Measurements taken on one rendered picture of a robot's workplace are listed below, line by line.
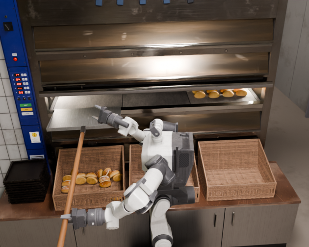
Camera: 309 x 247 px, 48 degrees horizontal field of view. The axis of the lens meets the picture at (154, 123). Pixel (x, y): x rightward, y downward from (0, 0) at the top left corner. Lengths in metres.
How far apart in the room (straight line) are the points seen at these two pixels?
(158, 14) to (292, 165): 2.62
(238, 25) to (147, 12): 0.69
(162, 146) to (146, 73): 0.92
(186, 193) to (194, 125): 0.94
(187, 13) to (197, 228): 1.68
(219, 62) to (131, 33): 0.73
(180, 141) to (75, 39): 1.17
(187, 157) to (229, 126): 1.16
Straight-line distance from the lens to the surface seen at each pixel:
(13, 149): 3.23
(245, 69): 2.88
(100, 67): 2.75
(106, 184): 2.97
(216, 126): 3.04
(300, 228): 3.67
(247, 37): 2.80
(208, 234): 3.04
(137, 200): 1.62
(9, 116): 3.07
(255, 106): 3.06
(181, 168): 2.02
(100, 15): 2.64
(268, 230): 3.17
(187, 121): 2.99
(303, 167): 4.48
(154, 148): 1.96
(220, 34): 2.74
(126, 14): 2.63
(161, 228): 2.40
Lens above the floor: 2.47
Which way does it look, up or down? 29 degrees down
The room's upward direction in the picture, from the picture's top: 1 degrees counter-clockwise
